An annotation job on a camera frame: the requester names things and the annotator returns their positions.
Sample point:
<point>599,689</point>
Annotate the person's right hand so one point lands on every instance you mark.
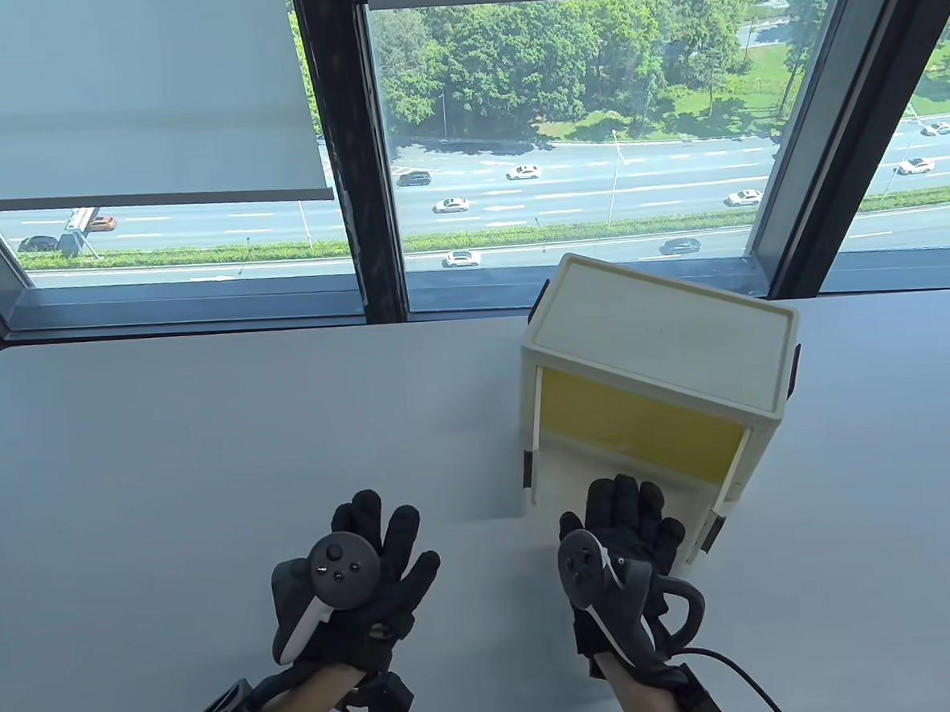
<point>639,539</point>

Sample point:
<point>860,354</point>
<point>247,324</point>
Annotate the person's left hand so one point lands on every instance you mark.
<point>393,594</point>

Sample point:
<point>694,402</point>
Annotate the person's left middle finger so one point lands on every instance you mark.
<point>369,514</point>

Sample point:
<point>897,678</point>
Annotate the person's left thumb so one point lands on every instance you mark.
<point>426,574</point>

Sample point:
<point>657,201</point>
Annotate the person's right little finger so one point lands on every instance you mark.
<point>671,541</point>

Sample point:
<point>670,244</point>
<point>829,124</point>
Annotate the person's right thumb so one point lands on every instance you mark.
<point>570,523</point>

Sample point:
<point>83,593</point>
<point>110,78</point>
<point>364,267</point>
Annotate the person's right middle finger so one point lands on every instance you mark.
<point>626,507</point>

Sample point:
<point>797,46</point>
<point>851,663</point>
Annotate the person's right forearm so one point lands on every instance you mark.
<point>645,699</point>

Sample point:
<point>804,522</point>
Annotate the black controller on right glove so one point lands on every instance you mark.
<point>588,566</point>

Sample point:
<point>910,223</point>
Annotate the black controller on glove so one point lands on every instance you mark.
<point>588,566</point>
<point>339,573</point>

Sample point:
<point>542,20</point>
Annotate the black controller on left glove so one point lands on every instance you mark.
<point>339,573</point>

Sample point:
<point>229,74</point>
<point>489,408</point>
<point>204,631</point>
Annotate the cream storage box yellow door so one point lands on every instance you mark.
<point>659,345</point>

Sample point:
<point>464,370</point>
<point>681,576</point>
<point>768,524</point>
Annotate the cars on road outside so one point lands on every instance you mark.
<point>451,205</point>

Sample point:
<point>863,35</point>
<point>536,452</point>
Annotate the large white roller blind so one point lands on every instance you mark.
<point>121,96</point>

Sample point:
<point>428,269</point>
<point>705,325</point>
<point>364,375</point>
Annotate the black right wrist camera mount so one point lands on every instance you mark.
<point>701,700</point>

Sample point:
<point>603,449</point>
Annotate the slanted dark window frame pillar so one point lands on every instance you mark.
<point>848,140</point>

